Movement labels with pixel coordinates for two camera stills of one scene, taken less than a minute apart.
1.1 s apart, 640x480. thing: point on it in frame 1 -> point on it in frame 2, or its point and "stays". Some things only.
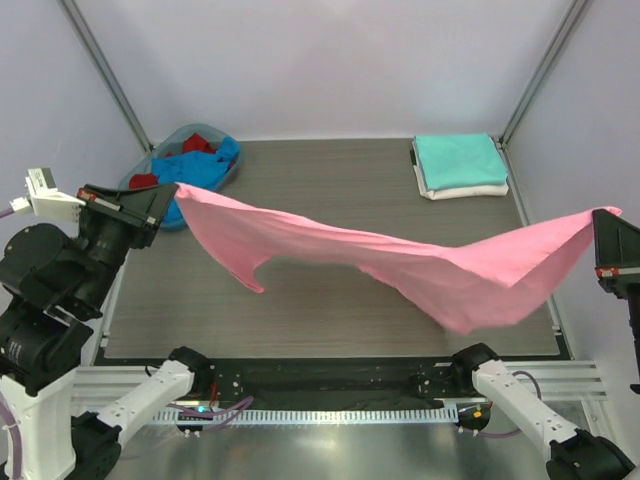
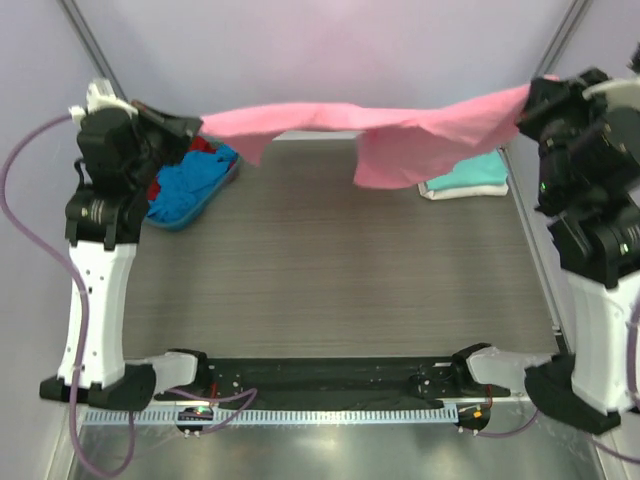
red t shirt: (192, 143) stays
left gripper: (118, 211) -> (163, 124)
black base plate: (334, 382) stays
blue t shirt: (192, 168) stays
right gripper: (617, 273) -> (542, 100)
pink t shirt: (475, 285) -> (398, 145)
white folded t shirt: (453, 192) stays
